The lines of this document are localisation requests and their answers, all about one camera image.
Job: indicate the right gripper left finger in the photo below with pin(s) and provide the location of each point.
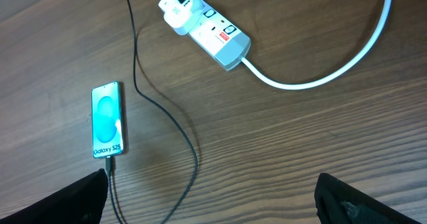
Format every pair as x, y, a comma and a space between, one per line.
81, 202

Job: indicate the white charger adapter plug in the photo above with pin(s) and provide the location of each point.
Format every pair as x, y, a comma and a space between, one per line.
182, 17

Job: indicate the white power strip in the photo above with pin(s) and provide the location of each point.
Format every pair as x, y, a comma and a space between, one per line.
218, 36

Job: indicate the Galaxy smartphone teal screen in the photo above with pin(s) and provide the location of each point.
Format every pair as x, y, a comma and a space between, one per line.
107, 121

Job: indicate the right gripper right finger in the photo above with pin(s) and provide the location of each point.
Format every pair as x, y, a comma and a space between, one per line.
340, 203

